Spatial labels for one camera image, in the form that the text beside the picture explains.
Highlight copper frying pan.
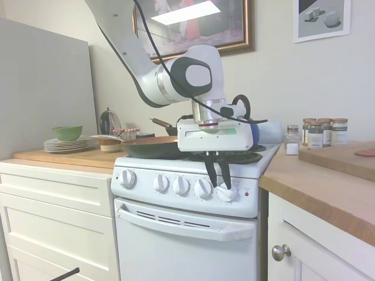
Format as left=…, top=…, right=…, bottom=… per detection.
left=120, top=135, right=191, bottom=160

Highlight white oven temperature knob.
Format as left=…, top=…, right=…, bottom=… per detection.
left=120, top=169, right=137, bottom=189

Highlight small white saucer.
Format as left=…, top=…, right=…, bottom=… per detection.
left=90, top=134, right=125, bottom=143

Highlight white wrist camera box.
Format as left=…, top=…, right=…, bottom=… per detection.
left=219, top=104, right=246, bottom=117

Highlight round black metal object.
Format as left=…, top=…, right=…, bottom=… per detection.
left=99, top=107, right=122, bottom=136

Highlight thick black cable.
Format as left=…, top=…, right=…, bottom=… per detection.
left=94, top=20, right=172, bottom=108

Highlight white door cabinet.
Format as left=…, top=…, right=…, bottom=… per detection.
left=267, top=191, right=375, bottom=281

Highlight spice jar copper lid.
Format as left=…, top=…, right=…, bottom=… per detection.
left=307, top=120, right=324, bottom=149
left=302, top=118, right=317, bottom=146
left=318, top=118, right=333, bottom=146

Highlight spice jar white contents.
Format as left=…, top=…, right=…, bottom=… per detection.
left=330, top=118, right=349, bottom=146

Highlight grey art print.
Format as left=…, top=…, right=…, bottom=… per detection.
left=292, top=0, right=352, bottom=44

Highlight large black coil burner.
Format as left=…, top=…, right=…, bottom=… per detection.
left=189, top=150, right=263, bottom=164

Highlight black wok wooden handle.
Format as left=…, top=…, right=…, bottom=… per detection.
left=149, top=118, right=179, bottom=137

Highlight glass salt shaker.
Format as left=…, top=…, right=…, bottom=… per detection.
left=284, top=125, right=301, bottom=155

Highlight pale dinner plate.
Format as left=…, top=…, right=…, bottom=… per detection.
left=43, top=142, right=96, bottom=148
left=43, top=135, right=97, bottom=145
left=43, top=145, right=94, bottom=151
left=44, top=147, right=93, bottom=154

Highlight blue kettle black handle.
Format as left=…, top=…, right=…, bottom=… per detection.
left=231, top=94, right=261, bottom=146

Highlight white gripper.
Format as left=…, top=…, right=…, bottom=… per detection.
left=176, top=118, right=254, bottom=188

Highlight thick wooden cutting board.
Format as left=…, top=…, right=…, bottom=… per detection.
left=298, top=140, right=375, bottom=182

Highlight metal cabinet knob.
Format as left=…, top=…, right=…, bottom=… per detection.
left=271, top=244, right=292, bottom=262

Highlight white oven door handle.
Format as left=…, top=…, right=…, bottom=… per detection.
left=116, top=203, right=254, bottom=242

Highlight white stove knob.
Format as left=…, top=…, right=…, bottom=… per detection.
left=153, top=173, right=170, bottom=194
left=216, top=183, right=238, bottom=203
left=172, top=175, right=190, bottom=196
left=193, top=178, right=213, bottom=200

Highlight white drawer cabinet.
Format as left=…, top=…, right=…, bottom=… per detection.
left=0, top=162, right=121, bottom=281

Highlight green bowl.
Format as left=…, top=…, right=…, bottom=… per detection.
left=52, top=125, right=83, bottom=142

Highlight gold framed painting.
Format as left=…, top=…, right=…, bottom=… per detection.
left=131, top=0, right=255, bottom=64

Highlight white electric stove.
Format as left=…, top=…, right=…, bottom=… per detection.
left=110, top=121, right=284, bottom=281

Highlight brown striped small bowl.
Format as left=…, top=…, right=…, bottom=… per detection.
left=98, top=139, right=123, bottom=153

